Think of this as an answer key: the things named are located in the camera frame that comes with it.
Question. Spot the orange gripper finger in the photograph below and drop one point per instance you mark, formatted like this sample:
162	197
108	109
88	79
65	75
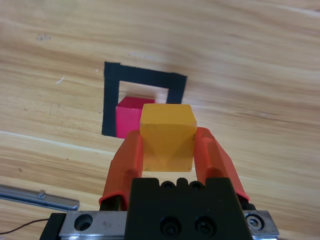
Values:
215	160
122	162

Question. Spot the red cube block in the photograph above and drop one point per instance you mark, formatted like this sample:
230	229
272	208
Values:
127	117

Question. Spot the yellow cube block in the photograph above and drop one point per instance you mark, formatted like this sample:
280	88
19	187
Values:
167	135

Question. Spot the black tape rectangle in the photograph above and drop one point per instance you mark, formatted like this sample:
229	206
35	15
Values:
110	100

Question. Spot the silver metal bar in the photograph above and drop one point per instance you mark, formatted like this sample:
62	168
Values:
50	201

